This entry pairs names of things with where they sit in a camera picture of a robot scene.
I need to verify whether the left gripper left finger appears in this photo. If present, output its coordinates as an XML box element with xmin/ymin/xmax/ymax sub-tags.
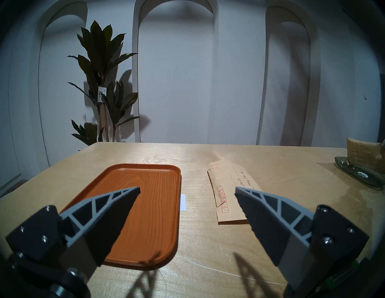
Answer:
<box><xmin>5</xmin><ymin>187</ymin><xmax>141</xmax><ymax>278</ymax></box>

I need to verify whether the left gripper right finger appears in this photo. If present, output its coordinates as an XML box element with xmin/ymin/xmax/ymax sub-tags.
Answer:
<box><xmin>235</xmin><ymin>186</ymin><xmax>369</xmax><ymax>293</ymax></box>

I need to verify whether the brown handwritten envelope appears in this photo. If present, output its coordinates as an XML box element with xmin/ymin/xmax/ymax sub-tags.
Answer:
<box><xmin>346</xmin><ymin>137</ymin><xmax>382</xmax><ymax>174</ymax></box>

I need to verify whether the orange wooden tray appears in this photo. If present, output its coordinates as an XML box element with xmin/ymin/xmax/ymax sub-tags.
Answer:
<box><xmin>59</xmin><ymin>163</ymin><xmax>182</xmax><ymax>268</ymax></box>

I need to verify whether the green glass tray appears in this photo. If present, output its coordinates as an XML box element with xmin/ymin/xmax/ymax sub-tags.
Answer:
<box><xmin>334</xmin><ymin>156</ymin><xmax>385</xmax><ymax>191</ymax></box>

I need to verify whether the brown envelope with open flap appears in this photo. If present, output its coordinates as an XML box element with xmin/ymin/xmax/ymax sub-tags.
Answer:
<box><xmin>207</xmin><ymin>159</ymin><xmax>263</xmax><ymax>225</ymax></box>

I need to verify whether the light wooden table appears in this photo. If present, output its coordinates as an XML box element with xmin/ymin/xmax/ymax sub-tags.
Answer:
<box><xmin>0</xmin><ymin>142</ymin><xmax>385</xmax><ymax>298</ymax></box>

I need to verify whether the tall dark green plant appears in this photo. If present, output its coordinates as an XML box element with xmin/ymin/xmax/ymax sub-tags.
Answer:
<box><xmin>67</xmin><ymin>20</ymin><xmax>142</xmax><ymax>147</ymax></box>

